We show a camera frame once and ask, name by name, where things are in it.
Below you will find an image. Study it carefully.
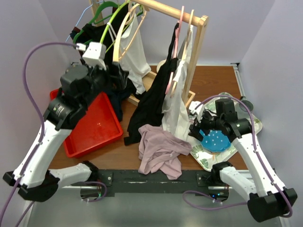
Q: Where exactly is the blue dotted plate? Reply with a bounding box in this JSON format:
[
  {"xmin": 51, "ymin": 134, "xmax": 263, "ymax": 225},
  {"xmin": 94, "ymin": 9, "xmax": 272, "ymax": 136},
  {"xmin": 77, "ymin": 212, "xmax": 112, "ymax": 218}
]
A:
[{"xmin": 200, "ymin": 130, "xmax": 231, "ymax": 153}]

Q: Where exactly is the wooden clothes rack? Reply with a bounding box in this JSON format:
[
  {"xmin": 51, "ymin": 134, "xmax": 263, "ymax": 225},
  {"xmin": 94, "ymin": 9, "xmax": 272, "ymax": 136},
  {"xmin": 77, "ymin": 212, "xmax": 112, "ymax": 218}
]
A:
[{"xmin": 89, "ymin": 0, "xmax": 209, "ymax": 109}]

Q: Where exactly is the floral tray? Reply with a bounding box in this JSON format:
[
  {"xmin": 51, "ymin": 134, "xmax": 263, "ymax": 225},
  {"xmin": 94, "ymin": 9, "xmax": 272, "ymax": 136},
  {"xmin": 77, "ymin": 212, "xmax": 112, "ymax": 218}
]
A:
[{"xmin": 188, "ymin": 92, "xmax": 263, "ymax": 172}]

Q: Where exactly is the dark green hanger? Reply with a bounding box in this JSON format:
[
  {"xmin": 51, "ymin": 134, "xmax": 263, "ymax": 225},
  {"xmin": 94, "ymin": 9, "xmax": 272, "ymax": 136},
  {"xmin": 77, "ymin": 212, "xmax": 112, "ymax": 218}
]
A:
[{"xmin": 72, "ymin": 1, "xmax": 119, "ymax": 44}]

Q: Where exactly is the beige hanger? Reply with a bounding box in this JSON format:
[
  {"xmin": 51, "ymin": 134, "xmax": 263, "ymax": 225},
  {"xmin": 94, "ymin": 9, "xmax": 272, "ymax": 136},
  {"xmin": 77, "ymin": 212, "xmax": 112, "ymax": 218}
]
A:
[
  {"xmin": 170, "ymin": 10, "xmax": 194, "ymax": 98},
  {"xmin": 111, "ymin": 2, "xmax": 148, "ymax": 63}
]

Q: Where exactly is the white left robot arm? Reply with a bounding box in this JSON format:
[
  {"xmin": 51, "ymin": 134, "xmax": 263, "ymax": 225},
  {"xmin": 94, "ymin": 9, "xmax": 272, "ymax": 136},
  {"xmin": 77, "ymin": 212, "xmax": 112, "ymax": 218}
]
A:
[{"xmin": 3, "ymin": 62, "xmax": 127, "ymax": 202}]

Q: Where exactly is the dark navy hanging garment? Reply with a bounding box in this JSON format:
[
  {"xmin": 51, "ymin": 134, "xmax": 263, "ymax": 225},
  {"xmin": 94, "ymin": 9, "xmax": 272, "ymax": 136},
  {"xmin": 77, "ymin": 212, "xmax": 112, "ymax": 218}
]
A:
[{"xmin": 70, "ymin": 4, "xmax": 134, "ymax": 121}]

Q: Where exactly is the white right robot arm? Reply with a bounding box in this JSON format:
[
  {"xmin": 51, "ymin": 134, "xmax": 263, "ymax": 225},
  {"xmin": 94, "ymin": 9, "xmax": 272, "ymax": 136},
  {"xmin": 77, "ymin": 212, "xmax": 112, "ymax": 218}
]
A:
[{"xmin": 189, "ymin": 95, "xmax": 297, "ymax": 222}]

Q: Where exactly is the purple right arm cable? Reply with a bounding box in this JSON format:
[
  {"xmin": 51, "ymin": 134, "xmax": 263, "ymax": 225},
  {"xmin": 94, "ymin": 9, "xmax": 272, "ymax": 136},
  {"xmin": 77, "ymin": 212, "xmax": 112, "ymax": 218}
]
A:
[{"xmin": 182, "ymin": 94, "xmax": 293, "ymax": 218}]

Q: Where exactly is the red plastic bin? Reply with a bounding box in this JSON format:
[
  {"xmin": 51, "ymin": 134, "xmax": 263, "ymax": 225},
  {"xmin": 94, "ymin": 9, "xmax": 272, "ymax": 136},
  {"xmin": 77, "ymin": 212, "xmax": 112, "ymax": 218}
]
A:
[{"xmin": 63, "ymin": 92, "xmax": 123, "ymax": 158}]

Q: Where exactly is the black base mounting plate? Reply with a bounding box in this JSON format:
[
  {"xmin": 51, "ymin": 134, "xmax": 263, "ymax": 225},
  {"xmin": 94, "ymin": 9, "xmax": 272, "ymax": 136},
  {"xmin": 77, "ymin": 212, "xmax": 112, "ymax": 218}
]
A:
[{"xmin": 80, "ymin": 169, "xmax": 239, "ymax": 198}]

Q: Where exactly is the pink hanger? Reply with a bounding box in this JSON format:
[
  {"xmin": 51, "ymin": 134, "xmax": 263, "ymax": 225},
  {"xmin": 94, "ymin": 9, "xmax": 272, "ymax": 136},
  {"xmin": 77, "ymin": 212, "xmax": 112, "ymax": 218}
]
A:
[{"xmin": 165, "ymin": 6, "xmax": 185, "ymax": 95}]

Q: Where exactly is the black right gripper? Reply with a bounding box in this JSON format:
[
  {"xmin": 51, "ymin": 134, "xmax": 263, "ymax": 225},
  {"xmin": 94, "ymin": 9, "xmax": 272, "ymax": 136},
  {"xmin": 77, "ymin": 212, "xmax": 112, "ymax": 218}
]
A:
[{"xmin": 188, "ymin": 110, "xmax": 224, "ymax": 141}]

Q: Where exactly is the light blue wire hanger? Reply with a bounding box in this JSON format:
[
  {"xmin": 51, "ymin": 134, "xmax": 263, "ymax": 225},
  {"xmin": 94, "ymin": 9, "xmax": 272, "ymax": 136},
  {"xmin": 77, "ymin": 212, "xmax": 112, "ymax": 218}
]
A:
[{"xmin": 75, "ymin": 0, "xmax": 104, "ymax": 27}]

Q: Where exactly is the grey mug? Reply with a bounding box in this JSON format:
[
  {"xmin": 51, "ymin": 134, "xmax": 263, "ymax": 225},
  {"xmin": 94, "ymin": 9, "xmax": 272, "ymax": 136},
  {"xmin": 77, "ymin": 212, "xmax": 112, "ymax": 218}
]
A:
[{"xmin": 239, "ymin": 96, "xmax": 254, "ymax": 113}]

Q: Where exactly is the white tank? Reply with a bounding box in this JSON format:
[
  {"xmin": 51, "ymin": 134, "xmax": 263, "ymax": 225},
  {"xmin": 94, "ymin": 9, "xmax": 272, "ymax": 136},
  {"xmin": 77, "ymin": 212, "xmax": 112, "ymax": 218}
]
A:
[
  {"xmin": 119, "ymin": 17, "xmax": 151, "ymax": 95},
  {"xmin": 161, "ymin": 25, "xmax": 194, "ymax": 141}
]

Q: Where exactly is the black tank top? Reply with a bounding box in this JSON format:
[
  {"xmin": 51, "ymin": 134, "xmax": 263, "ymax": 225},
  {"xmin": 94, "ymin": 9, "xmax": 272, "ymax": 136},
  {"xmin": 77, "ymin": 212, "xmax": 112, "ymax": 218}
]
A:
[{"xmin": 124, "ymin": 23, "xmax": 179, "ymax": 146}]

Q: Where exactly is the pink tank top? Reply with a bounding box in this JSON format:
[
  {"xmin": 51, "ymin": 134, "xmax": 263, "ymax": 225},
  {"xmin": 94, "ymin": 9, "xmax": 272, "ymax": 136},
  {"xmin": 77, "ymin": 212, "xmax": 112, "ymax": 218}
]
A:
[{"xmin": 138, "ymin": 124, "xmax": 192, "ymax": 180}]

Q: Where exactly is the white tank top left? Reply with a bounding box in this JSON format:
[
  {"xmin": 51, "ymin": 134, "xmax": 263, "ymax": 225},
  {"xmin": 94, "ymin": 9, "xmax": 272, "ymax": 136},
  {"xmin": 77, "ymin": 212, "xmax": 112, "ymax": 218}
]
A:
[{"xmin": 119, "ymin": 17, "xmax": 151, "ymax": 95}]

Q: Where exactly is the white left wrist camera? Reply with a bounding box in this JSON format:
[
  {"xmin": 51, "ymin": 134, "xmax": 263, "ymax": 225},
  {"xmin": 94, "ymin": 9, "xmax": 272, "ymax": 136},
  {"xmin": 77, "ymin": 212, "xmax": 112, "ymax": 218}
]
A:
[{"xmin": 82, "ymin": 42, "xmax": 107, "ymax": 70}]

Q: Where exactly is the lime green hanger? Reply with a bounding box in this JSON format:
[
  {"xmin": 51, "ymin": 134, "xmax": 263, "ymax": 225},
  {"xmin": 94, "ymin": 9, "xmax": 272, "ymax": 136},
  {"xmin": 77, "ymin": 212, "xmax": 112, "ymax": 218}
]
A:
[{"xmin": 99, "ymin": 0, "xmax": 145, "ymax": 52}]

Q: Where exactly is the white tank top right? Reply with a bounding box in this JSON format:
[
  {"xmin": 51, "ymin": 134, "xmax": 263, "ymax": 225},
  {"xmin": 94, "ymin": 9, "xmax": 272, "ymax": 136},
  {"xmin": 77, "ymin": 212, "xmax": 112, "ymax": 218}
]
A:
[{"xmin": 161, "ymin": 25, "xmax": 194, "ymax": 141}]

